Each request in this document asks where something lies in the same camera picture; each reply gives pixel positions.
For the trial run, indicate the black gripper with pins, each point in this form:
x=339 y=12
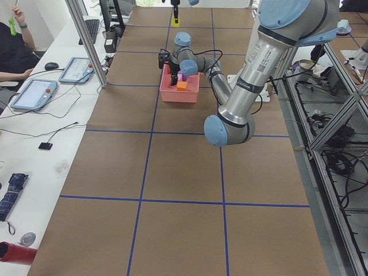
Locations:
x=173 y=65

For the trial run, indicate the yellow foam block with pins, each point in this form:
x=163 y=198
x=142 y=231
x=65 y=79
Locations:
x=175 y=21

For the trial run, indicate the purple foam block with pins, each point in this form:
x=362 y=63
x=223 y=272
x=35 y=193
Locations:
x=188 y=79

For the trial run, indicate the orange foam block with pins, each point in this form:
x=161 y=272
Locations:
x=182 y=86

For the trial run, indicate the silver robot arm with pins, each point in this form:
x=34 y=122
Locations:
x=282 y=25
x=176 y=3

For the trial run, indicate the pink plastic bin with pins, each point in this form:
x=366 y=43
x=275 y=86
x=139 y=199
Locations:
x=170 y=94

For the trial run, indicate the black label box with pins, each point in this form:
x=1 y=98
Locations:
x=112 y=39

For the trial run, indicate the black keyboard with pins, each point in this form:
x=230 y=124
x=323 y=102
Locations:
x=92 y=26

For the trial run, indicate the far teach pendant tablet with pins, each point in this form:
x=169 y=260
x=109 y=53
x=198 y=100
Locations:
x=77 y=71

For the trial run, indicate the teach pendant tablet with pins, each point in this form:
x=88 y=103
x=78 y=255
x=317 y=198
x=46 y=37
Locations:
x=77 y=71
x=35 y=95

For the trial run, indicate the black computer mouse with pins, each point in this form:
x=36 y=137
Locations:
x=51 y=66

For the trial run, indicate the near teach pendant tablet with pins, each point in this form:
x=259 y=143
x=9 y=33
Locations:
x=35 y=95

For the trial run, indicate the seated person in black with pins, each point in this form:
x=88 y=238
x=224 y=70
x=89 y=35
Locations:
x=17 y=52

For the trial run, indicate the small black phone device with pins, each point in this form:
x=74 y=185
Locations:
x=45 y=146

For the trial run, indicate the folded blue umbrella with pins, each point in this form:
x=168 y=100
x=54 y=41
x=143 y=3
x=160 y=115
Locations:
x=15 y=186

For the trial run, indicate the round silver disc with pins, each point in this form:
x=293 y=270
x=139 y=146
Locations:
x=27 y=239

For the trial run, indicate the red cylinder bottle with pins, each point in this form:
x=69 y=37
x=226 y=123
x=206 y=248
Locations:
x=13 y=253

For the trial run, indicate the aluminium frame post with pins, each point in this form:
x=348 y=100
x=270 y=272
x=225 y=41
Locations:
x=79 y=22

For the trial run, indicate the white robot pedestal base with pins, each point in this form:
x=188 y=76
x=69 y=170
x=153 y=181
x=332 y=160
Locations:
x=263 y=92

